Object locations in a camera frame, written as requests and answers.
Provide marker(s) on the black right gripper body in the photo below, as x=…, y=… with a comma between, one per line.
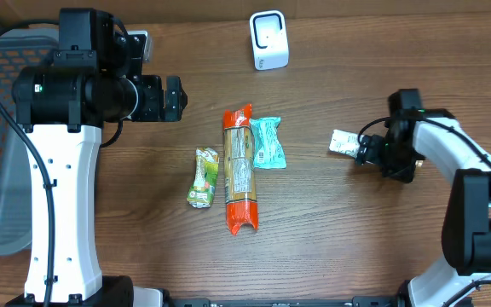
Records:
x=366, y=150

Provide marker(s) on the teal wipes packet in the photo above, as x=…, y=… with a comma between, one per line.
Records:
x=268, y=152

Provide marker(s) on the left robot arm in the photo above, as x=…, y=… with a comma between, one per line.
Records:
x=95, y=78

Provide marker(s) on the orange spaghetti package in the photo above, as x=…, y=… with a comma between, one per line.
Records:
x=240, y=188

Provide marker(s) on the white shampoo tube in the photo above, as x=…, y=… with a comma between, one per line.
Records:
x=344, y=142

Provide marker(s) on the green yellow snack packet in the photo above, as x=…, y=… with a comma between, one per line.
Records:
x=202, y=191

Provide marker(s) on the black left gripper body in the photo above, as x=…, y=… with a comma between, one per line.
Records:
x=173, y=98

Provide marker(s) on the grey plastic shopping basket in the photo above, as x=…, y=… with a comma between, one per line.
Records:
x=18, y=49

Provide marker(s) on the white barcode scanner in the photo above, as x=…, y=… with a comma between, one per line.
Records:
x=269, y=41

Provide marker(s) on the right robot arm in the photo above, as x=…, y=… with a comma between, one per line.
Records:
x=415, y=134

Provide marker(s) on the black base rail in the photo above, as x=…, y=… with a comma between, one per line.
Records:
x=357, y=301

